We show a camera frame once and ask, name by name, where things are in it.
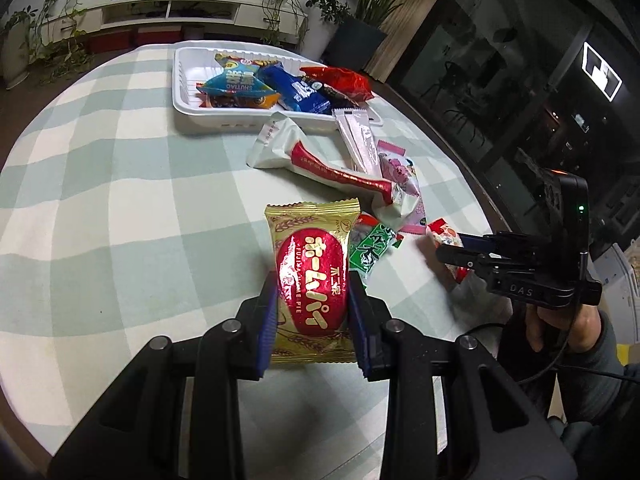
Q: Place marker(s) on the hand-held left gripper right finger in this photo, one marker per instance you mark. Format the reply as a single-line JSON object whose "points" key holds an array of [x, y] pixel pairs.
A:
{"points": [[359, 330]]}

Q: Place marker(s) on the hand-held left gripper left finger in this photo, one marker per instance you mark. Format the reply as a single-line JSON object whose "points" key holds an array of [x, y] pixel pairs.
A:
{"points": [[267, 330]]}

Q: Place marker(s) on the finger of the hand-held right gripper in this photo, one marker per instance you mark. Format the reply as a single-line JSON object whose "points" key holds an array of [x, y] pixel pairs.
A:
{"points": [[475, 241], [457, 257]]}

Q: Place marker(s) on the white red fruit candy packet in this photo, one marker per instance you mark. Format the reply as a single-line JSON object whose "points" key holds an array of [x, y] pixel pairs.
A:
{"points": [[445, 232]]}

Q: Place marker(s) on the gold and red pie packet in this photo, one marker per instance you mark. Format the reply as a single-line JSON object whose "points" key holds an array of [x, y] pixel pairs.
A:
{"points": [[312, 285]]}

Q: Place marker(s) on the red snack packet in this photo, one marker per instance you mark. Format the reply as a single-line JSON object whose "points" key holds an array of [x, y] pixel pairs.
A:
{"points": [[345, 80]]}

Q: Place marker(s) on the blue cake packet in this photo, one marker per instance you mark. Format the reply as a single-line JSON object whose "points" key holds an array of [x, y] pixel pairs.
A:
{"points": [[295, 87]]}

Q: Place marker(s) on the blue yellow snack packet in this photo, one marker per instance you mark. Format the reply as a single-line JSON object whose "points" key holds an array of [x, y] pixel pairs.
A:
{"points": [[240, 85]]}

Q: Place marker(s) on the white plastic tray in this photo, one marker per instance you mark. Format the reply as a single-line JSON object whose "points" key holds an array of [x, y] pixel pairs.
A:
{"points": [[187, 95]]}

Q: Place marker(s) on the yellow orange snack packet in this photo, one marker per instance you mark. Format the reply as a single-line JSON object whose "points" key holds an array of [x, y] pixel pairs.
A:
{"points": [[240, 61]]}

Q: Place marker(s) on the person's right forearm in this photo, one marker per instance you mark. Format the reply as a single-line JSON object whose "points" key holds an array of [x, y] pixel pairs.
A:
{"points": [[600, 385]]}

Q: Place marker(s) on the person's right hand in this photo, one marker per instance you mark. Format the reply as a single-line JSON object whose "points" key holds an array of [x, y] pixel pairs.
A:
{"points": [[582, 327]]}

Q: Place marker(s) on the green snack packet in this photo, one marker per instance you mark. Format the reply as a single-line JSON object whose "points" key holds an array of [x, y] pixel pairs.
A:
{"points": [[370, 250]]}

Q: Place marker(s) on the pink cartoon snack packet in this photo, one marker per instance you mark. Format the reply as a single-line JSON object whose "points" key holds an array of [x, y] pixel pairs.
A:
{"points": [[405, 180]]}

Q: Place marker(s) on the white stick sachet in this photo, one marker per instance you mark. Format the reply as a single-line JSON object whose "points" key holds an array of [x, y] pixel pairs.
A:
{"points": [[357, 140]]}

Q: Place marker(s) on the white and red cone wrapper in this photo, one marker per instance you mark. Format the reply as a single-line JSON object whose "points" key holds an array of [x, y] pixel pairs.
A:
{"points": [[320, 165]]}

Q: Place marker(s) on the glass sliding door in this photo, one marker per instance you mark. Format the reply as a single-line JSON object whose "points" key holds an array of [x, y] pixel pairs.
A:
{"points": [[500, 60]]}

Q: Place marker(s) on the green white checked tablecloth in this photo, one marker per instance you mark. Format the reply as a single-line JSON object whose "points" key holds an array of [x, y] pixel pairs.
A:
{"points": [[125, 210]]}

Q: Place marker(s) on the tall plant in dark pot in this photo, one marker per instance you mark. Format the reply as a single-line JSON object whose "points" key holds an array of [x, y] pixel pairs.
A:
{"points": [[357, 45]]}

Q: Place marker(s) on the beige curtain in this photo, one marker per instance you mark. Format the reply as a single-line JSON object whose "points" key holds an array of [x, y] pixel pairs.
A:
{"points": [[405, 20]]}

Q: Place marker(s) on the bushy plant in white pot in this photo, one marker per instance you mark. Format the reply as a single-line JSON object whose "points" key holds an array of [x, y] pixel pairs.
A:
{"points": [[325, 15]]}

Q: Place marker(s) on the grey storage box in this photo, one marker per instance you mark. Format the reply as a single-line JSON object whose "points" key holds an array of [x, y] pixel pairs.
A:
{"points": [[195, 32]]}

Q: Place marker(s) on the red storage box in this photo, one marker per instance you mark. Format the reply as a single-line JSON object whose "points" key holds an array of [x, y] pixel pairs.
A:
{"points": [[159, 35], [110, 41]]}

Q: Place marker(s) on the white television cabinet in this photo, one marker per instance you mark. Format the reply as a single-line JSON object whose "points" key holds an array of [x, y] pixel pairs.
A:
{"points": [[150, 10]]}

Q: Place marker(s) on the small plant in grey pot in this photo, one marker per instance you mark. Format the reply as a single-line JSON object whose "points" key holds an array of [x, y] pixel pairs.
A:
{"points": [[12, 55]]}

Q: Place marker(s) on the trailing pothos plant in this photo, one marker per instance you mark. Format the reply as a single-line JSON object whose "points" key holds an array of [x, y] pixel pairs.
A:
{"points": [[62, 15]]}

